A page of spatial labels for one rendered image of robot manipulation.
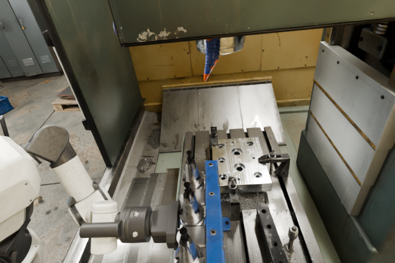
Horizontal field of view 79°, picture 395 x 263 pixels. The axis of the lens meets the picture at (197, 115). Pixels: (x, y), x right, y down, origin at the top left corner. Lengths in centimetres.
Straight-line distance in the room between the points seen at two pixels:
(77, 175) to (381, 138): 96
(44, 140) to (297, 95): 183
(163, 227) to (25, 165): 45
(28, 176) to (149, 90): 137
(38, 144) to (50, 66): 484
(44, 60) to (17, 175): 493
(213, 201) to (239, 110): 127
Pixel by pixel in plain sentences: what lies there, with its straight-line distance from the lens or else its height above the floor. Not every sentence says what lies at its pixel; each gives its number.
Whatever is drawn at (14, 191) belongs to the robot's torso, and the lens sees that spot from 87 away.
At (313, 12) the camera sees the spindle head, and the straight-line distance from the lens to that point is 50.
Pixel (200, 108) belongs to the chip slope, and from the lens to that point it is 188.
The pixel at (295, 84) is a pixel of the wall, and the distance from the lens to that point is 212.
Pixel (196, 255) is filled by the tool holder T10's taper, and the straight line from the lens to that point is 57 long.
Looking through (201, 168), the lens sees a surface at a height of 122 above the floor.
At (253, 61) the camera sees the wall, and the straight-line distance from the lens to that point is 194.
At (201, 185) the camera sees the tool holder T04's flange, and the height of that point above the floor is 122.
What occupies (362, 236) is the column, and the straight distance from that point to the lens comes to 112.
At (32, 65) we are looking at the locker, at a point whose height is 31.
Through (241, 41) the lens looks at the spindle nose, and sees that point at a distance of 76.
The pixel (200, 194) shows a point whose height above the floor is 122.
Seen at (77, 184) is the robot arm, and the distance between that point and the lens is 96.
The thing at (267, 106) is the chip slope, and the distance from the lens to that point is 190.
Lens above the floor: 176
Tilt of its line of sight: 33 degrees down
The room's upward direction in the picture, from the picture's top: 7 degrees counter-clockwise
